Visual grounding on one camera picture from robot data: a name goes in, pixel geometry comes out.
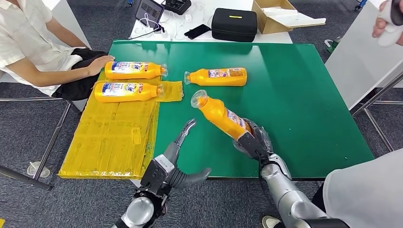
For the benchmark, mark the person's right forearm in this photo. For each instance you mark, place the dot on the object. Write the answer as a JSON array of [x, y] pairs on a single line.
[[63, 77]]

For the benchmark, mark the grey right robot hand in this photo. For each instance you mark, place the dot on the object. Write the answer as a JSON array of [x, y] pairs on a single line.
[[263, 135]]

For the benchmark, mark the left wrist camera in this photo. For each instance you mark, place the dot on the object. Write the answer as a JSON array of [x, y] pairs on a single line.
[[156, 174]]

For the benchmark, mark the white table foot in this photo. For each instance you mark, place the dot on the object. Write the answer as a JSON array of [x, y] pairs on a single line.
[[135, 182]]

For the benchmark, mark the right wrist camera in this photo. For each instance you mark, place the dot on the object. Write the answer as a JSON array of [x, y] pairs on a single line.
[[253, 146]]

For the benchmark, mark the white charger plug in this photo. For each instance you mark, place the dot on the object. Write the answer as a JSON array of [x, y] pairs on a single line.
[[188, 17]]

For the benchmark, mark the metal stool frame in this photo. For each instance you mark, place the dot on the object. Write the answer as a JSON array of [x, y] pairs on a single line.
[[51, 142]]

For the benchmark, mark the yellow tape strip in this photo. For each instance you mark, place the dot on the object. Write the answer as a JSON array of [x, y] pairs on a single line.
[[2, 224]]

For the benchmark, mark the black electronic box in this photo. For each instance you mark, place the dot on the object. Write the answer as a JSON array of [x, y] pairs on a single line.
[[177, 5]]

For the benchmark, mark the person's right hand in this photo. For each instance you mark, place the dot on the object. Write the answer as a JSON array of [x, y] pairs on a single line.
[[99, 66]]

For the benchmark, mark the orange detergent bottle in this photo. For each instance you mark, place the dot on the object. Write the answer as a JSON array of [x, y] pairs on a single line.
[[126, 99], [217, 114], [201, 78], [132, 76]]

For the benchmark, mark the clear plastic lid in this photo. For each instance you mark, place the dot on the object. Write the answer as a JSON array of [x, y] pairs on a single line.
[[42, 171]]

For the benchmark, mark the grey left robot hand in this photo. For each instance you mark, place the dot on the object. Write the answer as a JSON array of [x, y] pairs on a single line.
[[185, 181]]

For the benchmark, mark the open cardboard box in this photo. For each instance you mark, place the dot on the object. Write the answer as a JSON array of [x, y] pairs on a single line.
[[267, 26]]

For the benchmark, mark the black tablet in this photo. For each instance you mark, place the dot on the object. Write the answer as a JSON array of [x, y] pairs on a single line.
[[149, 11]]

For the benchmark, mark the white handheld controller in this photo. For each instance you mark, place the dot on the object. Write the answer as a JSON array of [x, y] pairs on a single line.
[[388, 39]]

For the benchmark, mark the green table mat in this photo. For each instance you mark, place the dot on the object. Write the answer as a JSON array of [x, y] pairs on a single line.
[[283, 110]]

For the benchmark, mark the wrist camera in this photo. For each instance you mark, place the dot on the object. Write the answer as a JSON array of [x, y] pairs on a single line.
[[156, 174], [253, 146]]

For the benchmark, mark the black zip case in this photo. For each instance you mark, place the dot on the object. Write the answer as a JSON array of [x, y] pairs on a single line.
[[233, 28]]

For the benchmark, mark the black smartphone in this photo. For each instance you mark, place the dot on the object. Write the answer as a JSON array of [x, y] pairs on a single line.
[[197, 31]]

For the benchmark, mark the green floor item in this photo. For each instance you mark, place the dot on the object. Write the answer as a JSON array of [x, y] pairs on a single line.
[[332, 47]]

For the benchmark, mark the white paper sheet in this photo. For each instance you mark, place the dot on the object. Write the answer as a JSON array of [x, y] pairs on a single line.
[[292, 17]]

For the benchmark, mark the person's hand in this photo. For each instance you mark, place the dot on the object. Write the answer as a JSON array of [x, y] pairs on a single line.
[[379, 28]]

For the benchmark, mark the blue caster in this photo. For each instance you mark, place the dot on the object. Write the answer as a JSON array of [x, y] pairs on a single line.
[[360, 3]]

